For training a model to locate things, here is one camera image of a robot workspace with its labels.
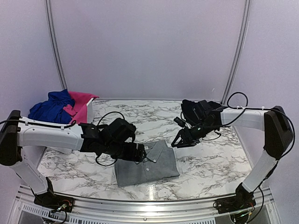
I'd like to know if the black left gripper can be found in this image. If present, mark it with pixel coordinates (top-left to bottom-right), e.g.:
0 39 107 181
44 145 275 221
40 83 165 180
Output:
104 141 146 162

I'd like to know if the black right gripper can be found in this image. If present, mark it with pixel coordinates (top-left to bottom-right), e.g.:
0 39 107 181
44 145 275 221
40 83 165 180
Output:
171 120 217 148

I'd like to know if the grey garment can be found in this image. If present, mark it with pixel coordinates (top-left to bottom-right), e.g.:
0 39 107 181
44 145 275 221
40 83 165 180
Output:
114 140 180 187

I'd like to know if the black t-shirt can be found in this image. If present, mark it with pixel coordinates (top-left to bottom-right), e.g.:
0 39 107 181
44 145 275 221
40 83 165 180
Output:
181 99 222 125

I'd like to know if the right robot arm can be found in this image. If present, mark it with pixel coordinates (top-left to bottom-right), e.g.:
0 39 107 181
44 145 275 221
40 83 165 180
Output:
171 99 295 209

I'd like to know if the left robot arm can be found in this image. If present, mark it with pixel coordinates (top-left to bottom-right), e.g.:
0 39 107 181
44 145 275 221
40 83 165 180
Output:
0 110 146 208

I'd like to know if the white plastic laundry basket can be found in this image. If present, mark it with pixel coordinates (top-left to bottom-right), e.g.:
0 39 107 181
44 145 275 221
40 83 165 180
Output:
18 98 94 154

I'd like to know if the pink garment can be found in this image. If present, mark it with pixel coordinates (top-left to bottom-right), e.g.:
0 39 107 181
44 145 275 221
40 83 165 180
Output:
64 91 99 124

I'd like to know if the blue garment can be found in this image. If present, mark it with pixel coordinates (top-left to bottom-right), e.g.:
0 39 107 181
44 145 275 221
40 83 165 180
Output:
28 89 75 124

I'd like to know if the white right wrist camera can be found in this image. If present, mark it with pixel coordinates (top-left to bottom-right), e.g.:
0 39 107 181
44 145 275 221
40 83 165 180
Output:
174 117 190 128

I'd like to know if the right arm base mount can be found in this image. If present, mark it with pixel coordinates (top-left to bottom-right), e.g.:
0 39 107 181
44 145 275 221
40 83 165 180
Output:
213 196 256 214

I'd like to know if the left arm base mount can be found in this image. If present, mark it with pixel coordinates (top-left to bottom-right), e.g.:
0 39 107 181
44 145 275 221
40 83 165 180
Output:
34 193 75 212

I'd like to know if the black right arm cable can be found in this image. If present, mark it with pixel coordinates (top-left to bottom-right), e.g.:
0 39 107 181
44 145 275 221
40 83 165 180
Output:
200 91 295 161

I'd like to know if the aluminium front frame rail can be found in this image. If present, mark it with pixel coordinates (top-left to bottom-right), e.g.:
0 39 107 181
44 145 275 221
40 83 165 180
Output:
8 185 281 224

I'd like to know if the left aluminium corner post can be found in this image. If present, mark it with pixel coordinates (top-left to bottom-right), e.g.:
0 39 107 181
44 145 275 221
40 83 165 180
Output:
44 0 68 89

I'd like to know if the aluminium corner post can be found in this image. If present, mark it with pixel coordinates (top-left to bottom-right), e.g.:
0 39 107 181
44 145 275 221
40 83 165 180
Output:
44 0 68 89
221 0 252 103

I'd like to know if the right aluminium corner post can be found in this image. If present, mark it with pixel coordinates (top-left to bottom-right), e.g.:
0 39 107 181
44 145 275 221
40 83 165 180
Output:
221 0 252 103

